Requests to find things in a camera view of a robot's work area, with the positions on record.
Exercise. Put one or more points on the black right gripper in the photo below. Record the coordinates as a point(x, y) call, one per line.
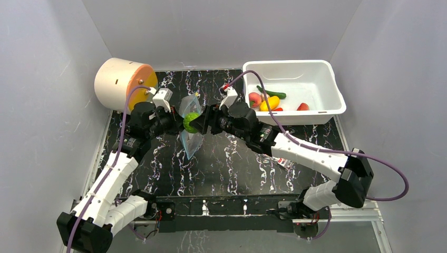
point(207, 119)

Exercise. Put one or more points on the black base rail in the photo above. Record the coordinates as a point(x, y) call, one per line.
point(237, 213)

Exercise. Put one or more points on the cream cylinder with orange face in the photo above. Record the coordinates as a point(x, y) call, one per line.
point(120, 84)

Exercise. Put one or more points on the green toy lime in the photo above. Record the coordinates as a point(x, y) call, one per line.
point(188, 119)

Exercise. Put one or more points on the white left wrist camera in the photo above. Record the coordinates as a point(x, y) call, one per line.
point(160, 98)

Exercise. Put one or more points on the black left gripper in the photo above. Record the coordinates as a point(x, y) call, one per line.
point(177, 120)

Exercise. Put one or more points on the white plastic bin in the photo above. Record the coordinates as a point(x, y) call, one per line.
point(304, 81)

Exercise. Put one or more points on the toy peach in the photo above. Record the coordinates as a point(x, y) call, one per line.
point(254, 99)

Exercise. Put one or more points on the yellow toy mango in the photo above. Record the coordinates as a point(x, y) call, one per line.
point(270, 104)

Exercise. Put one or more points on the green toy cucumber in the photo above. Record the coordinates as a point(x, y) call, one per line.
point(280, 95)

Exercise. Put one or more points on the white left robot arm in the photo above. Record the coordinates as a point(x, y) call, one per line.
point(92, 224)

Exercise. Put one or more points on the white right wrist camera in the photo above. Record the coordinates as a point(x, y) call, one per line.
point(229, 96)

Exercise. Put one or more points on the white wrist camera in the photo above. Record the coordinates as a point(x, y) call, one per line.
point(160, 98)
point(229, 96)

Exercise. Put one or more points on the aluminium frame rail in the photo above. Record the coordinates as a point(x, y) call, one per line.
point(369, 213)

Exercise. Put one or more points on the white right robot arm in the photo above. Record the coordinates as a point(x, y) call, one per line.
point(348, 175)

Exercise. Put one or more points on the clear zip top bag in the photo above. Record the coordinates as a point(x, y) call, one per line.
point(191, 142)

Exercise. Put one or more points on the pack of coloured markers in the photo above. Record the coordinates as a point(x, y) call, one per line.
point(283, 163)

